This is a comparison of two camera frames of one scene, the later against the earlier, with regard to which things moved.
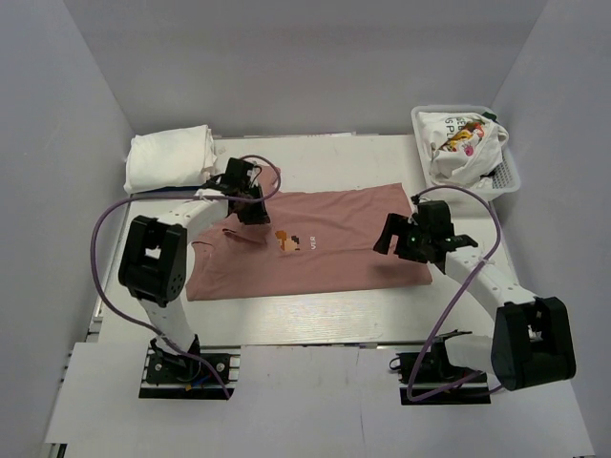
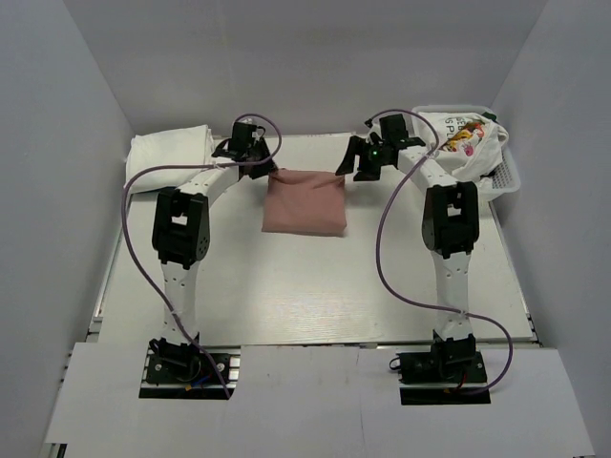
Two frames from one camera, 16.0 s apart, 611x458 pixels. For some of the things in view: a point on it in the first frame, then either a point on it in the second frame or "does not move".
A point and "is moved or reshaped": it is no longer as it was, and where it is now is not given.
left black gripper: (257, 217) -> (263, 169)
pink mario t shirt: (314, 240) is moved or reshaped
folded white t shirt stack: (179, 157) does not move
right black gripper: (400, 225) -> (356, 147)
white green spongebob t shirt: (463, 146) does not move
